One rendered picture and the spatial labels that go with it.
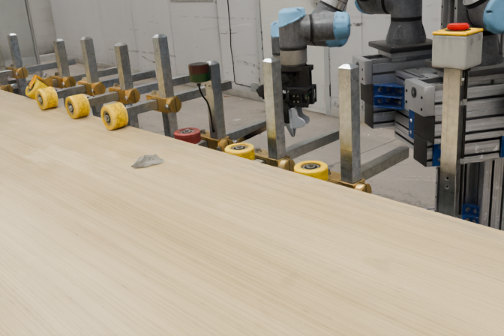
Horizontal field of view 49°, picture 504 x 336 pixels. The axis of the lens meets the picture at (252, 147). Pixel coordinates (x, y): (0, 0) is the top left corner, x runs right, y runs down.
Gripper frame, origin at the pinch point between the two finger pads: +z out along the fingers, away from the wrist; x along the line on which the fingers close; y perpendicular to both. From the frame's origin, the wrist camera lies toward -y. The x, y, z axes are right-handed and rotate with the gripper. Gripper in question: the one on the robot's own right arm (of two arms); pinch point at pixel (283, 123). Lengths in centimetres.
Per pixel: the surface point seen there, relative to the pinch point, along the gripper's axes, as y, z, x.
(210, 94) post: -35.0, -18.4, -4.4
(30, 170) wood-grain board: -87, -8, 9
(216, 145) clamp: -35.8, -3.0, -5.8
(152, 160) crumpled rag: -64, -9, -15
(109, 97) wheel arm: -40, -13, 48
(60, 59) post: -35, -22, 94
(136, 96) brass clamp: -33, -12, 41
